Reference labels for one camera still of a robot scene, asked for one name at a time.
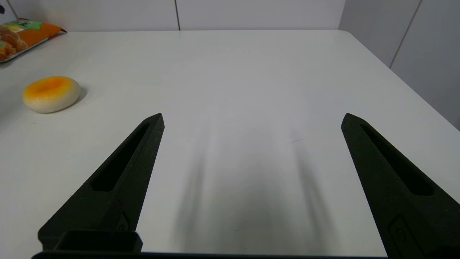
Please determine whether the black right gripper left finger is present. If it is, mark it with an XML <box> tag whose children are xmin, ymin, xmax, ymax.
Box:
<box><xmin>37</xmin><ymin>113</ymin><xmax>165</xmax><ymax>252</ymax></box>

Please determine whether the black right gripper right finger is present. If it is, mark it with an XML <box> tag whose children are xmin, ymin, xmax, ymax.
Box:
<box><xmin>341</xmin><ymin>113</ymin><xmax>460</xmax><ymax>259</ymax></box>

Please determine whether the orange snack bag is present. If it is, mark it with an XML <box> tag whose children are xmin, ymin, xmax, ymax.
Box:
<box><xmin>0</xmin><ymin>20</ymin><xmax>67</xmax><ymax>65</ymax></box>

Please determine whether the round yellow white bun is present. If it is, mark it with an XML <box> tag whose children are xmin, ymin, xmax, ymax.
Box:
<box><xmin>22</xmin><ymin>76</ymin><xmax>81</xmax><ymax>114</ymax></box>

